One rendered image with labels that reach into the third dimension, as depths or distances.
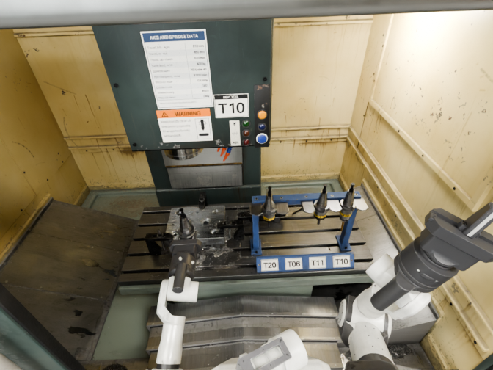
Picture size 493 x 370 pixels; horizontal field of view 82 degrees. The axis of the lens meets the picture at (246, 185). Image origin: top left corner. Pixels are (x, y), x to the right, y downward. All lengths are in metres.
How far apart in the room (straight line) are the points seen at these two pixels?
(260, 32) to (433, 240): 0.60
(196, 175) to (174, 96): 0.99
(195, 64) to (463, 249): 0.71
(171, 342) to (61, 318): 0.87
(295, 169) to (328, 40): 0.93
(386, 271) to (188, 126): 0.64
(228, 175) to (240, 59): 1.07
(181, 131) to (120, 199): 1.61
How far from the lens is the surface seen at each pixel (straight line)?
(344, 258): 1.43
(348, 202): 1.24
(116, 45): 0.86
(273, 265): 1.36
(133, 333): 1.67
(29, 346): 0.94
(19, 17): 0.34
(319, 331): 1.48
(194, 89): 0.85
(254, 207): 1.21
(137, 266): 1.51
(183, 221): 1.10
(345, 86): 2.06
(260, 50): 0.82
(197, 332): 1.45
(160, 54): 0.84
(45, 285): 1.85
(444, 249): 0.62
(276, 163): 2.23
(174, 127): 0.91
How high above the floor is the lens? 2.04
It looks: 38 degrees down
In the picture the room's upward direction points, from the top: 2 degrees counter-clockwise
